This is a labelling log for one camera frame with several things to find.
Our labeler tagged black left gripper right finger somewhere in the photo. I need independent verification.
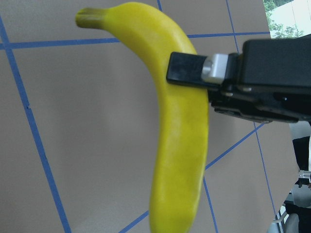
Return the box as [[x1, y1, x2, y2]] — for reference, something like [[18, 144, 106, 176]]
[[166, 35, 311, 92]]

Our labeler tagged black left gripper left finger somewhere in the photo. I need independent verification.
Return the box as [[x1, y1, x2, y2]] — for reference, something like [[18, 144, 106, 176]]
[[208, 89, 311, 123]]

